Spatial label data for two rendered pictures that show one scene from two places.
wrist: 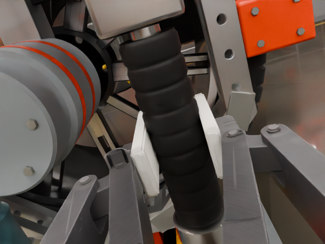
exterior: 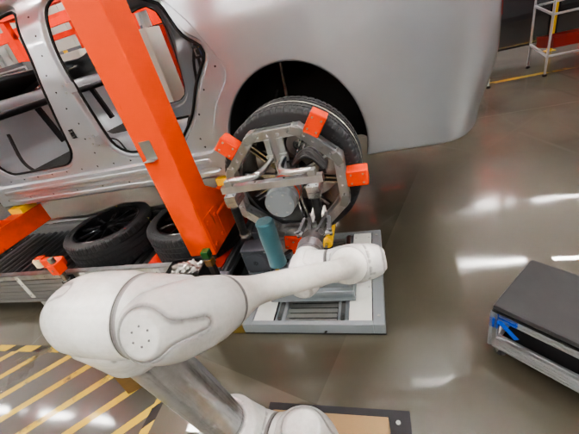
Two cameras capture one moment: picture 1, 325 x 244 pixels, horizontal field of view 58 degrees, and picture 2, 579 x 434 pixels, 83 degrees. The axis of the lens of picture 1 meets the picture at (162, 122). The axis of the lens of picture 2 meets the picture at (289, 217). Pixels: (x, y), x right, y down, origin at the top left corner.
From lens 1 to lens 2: 1.08 m
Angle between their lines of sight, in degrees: 16
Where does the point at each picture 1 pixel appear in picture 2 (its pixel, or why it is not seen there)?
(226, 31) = (342, 179)
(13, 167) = (283, 211)
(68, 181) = not seen: hidden behind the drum
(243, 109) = (345, 201)
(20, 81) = (289, 195)
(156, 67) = (315, 203)
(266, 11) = (354, 176)
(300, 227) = (398, 253)
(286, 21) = (359, 178)
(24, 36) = not seen: hidden behind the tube
